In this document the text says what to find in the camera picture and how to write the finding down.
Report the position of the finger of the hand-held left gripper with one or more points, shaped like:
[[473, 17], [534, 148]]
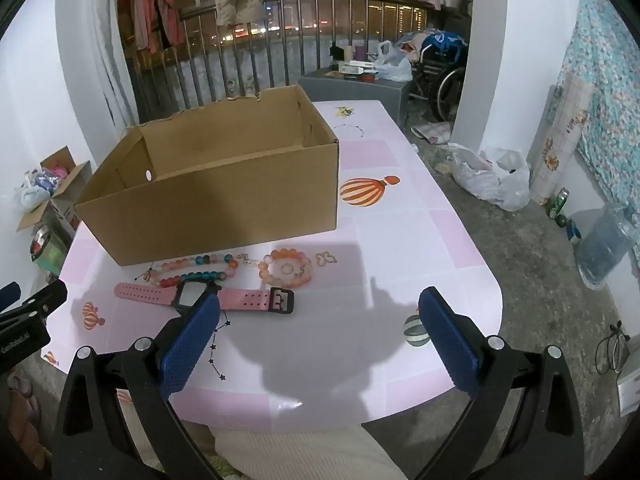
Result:
[[45, 297], [7, 294]]

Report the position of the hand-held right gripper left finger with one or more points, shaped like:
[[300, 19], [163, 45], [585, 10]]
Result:
[[190, 345]]

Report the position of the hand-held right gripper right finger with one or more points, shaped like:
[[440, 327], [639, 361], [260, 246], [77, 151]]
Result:
[[450, 340]]

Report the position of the brown cardboard box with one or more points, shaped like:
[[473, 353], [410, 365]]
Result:
[[225, 200]]

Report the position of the gold clover earring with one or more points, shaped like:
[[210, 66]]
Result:
[[322, 259]]

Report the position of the green container metal lid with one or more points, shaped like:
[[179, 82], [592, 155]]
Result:
[[47, 252]]

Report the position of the small open cardboard box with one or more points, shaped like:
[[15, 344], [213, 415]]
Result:
[[65, 195]]

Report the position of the bundle of plastic bags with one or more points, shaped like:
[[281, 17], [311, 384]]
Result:
[[37, 190]]

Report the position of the dark green ball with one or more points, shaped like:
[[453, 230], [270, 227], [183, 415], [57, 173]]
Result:
[[561, 221]]

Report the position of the blue and white container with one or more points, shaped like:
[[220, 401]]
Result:
[[574, 232]]

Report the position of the large white plastic bag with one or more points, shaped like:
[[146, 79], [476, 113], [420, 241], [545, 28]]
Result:
[[490, 180]]

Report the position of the green bottle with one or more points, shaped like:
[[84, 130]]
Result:
[[557, 202]]

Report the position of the clear water jug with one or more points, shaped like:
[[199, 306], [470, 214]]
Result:
[[602, 250]]

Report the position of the white printed box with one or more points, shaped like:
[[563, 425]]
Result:
[[629, 392]]

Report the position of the printed paper sheet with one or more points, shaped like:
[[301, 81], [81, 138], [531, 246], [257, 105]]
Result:
[[432, 132]]

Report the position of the patterned film roll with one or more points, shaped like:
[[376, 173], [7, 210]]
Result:
[[562, 135]]

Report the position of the white curtain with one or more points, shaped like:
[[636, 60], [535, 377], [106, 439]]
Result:
[[112, 50]]

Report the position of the pair of white shoes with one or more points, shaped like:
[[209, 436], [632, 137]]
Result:
[[240, 87]]

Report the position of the grey cabinet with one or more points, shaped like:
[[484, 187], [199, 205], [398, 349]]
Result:
[[350, 92]]

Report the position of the wheelchair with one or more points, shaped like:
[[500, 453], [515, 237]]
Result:
[[425, 72]]

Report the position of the floral teal cloth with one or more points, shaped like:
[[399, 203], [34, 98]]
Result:
[[610, 110]]

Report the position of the white flat boxes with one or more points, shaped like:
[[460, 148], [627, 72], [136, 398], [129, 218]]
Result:
[[356, 67]]

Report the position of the heap of clothes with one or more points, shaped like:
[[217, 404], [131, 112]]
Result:
[[430, 42]]

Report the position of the purple cup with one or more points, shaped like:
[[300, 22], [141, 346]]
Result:
[[360, 54]]

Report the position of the beige cup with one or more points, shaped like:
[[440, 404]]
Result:
[[348, 54]]

